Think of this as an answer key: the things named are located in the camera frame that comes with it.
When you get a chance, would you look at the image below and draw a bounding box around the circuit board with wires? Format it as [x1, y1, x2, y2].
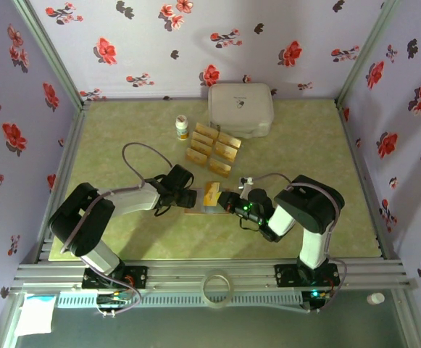
[302, 288, 336, 315]
[96, 278, 146, 318]

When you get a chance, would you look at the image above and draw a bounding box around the white paper label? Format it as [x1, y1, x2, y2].
[16, 294, 57, 336]

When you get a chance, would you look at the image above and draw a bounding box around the gold credit card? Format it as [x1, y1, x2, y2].
[185, 147, 209, 167]
[217, 132, 243, 149]
[213, 141, 240, 161]
[208, 157, 233, 178]
[202, 181, 221, 207]
[191, 130, 215, 146]
[195, 122, 220, 138]
[188, 139, 212, 156]

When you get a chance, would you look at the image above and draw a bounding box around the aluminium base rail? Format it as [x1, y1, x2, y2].
[9, 257, 417, 297]

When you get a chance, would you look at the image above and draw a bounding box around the aluminium frame post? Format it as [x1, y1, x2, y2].
[335, 0, 403, 106]
[12, 0, 91, 109]

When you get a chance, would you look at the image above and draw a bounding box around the white plastic storage case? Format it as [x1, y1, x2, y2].
[208, 83, 275, 139]

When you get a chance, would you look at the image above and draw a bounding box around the pink leather card holder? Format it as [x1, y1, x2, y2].
[184, 186, 233, 215]

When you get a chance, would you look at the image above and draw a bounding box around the white pill bottle yellow label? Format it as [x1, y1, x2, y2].
[175, 115, 190, 141]

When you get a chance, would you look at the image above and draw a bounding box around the grey slotted cable duct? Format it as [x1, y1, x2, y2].
[56, 291, 304, 309]

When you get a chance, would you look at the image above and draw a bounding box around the aluminium side rail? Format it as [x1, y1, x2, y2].
[335, 101, 401, 260]
[36, 104, 91, 262]

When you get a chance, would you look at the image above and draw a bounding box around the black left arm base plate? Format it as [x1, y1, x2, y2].
[82, 265, 149, 291]

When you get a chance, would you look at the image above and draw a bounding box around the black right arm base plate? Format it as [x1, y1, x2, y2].
[274, 263, 341, 289]

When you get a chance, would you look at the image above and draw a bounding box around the clear tape roll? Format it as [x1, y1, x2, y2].
[202, 270, 235, 310]

